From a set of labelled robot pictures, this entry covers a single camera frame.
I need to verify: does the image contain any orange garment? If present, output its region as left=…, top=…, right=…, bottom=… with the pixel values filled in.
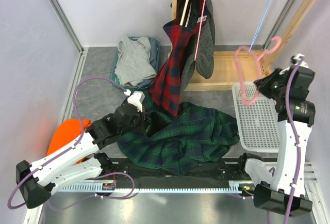
left=46, top=119, right=81, bottom=155

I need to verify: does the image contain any red navy plaid skirt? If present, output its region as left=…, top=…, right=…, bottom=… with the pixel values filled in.
left=149, top=0, right=204, bottom=116

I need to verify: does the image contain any blue wire hanger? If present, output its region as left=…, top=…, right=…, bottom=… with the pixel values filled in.
left=248, top=0, right=273, bottom=53

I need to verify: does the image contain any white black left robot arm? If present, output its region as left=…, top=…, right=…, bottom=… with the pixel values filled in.
left=15, top=103, right=147, bottom=209

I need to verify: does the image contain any wooden clothes rack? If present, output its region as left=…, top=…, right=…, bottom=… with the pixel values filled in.
left=185, top=0, right=316, bottom=91

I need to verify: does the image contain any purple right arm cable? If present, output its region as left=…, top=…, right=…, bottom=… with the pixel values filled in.
left=265, top=56, right=306, bottom=224

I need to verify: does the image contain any aluminium corner profile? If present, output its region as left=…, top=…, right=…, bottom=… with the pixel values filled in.
left=35, top=0, right=85, bottom=54

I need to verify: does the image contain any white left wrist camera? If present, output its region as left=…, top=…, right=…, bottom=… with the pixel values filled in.
left=124, top=89, right=145, bottom=112

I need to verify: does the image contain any grey t-shirt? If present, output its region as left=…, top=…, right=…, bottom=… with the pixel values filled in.
left=114, top=36, right=156, bottom=87

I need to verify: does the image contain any thick pink plastic hanger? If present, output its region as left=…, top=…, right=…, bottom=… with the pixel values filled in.
left=234, top=36, right=283, bottom=106

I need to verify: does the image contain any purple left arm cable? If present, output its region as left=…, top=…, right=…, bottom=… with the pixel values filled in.
left=7, top=77, right=128, bottom=209

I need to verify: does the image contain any green tie-dye garment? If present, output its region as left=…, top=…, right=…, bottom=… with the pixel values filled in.
left=115, top=77, right=121, bottom=84

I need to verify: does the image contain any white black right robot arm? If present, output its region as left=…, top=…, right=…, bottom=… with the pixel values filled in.
left=236, top=66, right=316, bottom=222

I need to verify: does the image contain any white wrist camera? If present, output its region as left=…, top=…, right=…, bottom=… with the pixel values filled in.
left=124, top=89, right=145, bottom=112
left=279, top=53, right=309, bottom=75

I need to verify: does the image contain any black dotted garment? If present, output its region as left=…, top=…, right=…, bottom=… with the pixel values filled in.
left=181, top=0, right=216, bottom=92

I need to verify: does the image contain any green plaid garment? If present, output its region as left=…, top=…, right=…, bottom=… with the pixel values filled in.
left=117, top=93, right=239, bottom=176

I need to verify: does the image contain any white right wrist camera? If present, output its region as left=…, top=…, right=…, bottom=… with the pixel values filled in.
left=279, top=53, right=309, bottom=75

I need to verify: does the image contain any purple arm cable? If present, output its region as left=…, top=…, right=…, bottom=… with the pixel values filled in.
left=7, top=77, right=128, bottom=209
left=265, top=56, right=306, bottom=224

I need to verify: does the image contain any white plastic laundry basket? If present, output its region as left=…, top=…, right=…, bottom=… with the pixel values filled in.
left=232, top=83, right=280, bottom=153

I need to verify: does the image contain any light blue cable duct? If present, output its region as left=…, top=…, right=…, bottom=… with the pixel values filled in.
left=59, top=181, right=242, bottom=194

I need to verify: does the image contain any teal plastic basin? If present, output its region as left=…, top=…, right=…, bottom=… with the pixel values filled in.
left=109, top=36, right=161, bottom=90

